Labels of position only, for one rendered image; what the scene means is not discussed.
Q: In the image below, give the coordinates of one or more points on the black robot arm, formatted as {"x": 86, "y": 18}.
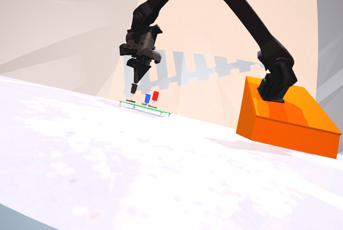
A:
{"x": 273, "y": 55}

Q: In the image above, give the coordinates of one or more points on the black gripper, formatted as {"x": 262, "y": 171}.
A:
{"x": 142, "y": 62}

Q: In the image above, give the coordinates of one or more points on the green circuit board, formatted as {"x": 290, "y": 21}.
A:
{"x": 147, "y": 99}

